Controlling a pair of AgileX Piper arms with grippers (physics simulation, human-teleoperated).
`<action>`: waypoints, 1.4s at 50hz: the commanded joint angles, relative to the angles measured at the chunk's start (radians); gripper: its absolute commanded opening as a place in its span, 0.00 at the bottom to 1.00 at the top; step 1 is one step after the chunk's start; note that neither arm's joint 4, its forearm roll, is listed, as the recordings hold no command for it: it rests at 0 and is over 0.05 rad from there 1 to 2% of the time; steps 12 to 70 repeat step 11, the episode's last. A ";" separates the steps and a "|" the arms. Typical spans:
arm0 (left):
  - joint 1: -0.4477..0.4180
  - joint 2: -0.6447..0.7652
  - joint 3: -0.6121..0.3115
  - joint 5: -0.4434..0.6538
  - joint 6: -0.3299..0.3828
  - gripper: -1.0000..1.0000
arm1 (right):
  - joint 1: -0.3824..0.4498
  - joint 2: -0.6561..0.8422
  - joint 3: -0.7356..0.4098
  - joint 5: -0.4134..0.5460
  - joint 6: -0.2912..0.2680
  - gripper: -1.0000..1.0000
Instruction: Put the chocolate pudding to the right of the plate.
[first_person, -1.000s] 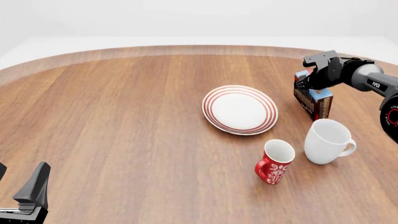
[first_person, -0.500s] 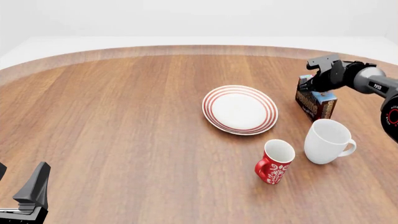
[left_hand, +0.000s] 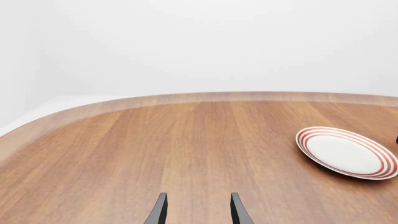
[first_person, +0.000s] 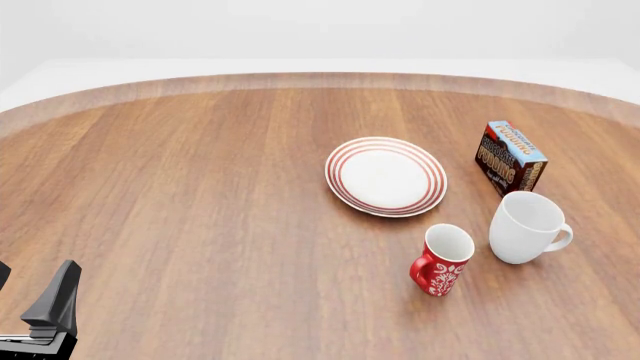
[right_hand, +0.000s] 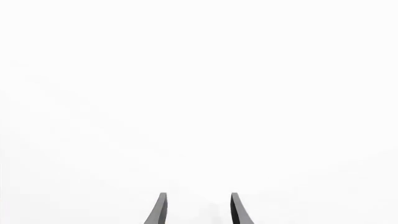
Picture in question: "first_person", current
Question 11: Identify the white plate with red rings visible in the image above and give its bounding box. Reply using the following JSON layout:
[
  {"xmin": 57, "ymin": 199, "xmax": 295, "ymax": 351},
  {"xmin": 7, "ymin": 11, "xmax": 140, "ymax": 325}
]
[{"xmin": 324, "ymin": 135, "xmax": 449, "ymax": 219}]

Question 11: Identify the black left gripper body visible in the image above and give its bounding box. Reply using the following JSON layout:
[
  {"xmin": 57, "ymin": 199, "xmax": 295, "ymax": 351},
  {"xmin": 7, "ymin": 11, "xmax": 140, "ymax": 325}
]
[{"xmin": 0, "ymin": 324, "xmax": 79, "ymax": 360}]

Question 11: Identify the chocolate pudding box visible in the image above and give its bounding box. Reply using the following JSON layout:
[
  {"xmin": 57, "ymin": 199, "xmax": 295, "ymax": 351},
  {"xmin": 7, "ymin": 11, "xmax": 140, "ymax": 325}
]
[{"xmin": 474, "ymin": 120, "xmax": 549, "ymax": 200}]

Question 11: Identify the red mug with white pattern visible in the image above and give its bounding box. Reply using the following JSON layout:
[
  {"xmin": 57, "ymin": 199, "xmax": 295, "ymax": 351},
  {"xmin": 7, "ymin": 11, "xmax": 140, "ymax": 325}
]
[{"xmin": 409, "ymin": 222, "xmax": 476, "ymax": 297}]

